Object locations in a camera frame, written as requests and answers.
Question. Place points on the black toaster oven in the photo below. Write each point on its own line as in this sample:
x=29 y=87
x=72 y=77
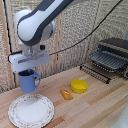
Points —
x=111 y=55

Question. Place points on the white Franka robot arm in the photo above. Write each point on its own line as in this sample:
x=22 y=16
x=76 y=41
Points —
x=33 y=25

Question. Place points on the orange toy hot dog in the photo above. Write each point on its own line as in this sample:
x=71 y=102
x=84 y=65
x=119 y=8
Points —
x=66 y=94

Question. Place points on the yellow plastic bowl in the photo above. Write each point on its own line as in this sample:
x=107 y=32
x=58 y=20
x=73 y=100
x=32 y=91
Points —
x=79 y=86

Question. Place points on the floral rimmed white plate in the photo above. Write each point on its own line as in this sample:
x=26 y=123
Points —
x=30 y=111

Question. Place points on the black oven rack tray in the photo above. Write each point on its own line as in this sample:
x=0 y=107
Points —
x=95 y=73

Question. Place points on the cobalt blue cup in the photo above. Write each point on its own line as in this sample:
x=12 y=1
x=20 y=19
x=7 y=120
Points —
x=27 y=83

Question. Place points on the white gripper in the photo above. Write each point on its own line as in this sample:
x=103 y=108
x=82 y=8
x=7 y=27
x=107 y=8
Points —
x=29 y=61

